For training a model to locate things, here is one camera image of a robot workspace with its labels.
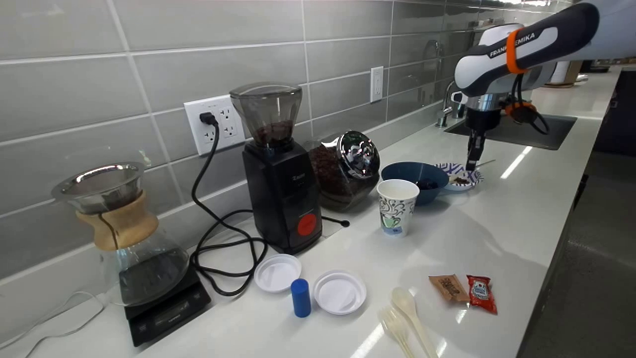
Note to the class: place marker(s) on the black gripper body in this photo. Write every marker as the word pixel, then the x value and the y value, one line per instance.
pixel 482 123

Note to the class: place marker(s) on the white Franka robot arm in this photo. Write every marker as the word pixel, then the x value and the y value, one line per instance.
pixel 484 67

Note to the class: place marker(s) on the patterned paper cup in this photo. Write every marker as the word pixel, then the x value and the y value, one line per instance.
pixel 396 212

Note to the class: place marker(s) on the white plastic cup lid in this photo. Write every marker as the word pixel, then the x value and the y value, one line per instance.
pixel 279 274

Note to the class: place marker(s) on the blue patterned paper plate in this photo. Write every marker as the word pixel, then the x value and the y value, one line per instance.
pixel 454 169

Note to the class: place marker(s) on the small chrome faucet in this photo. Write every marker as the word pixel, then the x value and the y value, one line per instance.
pixel 450 111

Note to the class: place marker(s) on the dark blue bowl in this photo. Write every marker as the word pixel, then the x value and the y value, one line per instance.
pixel 430 180

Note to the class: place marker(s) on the dark sink basin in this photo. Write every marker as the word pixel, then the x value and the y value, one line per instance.
pixel 529 137

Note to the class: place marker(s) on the brown cardboard box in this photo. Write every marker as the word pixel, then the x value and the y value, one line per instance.
pixel 567 73

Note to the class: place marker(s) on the glass jar of coffee beans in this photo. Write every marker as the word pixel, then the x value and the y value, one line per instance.
pixel 345 173

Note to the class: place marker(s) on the brown sugar packet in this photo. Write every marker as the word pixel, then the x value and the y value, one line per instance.
pixel 448 290

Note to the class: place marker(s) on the red ketchup packet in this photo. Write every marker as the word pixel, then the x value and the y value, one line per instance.
pixel 482 294

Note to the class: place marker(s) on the thin black stick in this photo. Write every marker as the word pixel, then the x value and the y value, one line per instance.
pixel 345 224

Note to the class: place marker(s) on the cream plastic cutlery piece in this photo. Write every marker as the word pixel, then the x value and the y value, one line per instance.
pixel 404 300
pixel 392 330

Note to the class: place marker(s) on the white round saucer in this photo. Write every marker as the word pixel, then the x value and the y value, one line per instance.
pixel 339 292

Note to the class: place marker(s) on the black coffee grinder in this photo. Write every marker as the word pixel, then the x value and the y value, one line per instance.
pixel 281 192

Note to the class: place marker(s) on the small blue cylinder cap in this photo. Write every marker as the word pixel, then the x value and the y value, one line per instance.
pixel 301 300

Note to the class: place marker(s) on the black coffee scale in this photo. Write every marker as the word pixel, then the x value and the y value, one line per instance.
pixel 166 316

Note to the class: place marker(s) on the glass pour-over carafe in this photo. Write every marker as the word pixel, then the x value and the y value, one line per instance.
pixel 140 260

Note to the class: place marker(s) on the white wall switch plate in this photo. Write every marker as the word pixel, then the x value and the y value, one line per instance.
pixel 376 83

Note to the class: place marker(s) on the white wall outlet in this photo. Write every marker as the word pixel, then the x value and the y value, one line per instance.
pixel 225 127

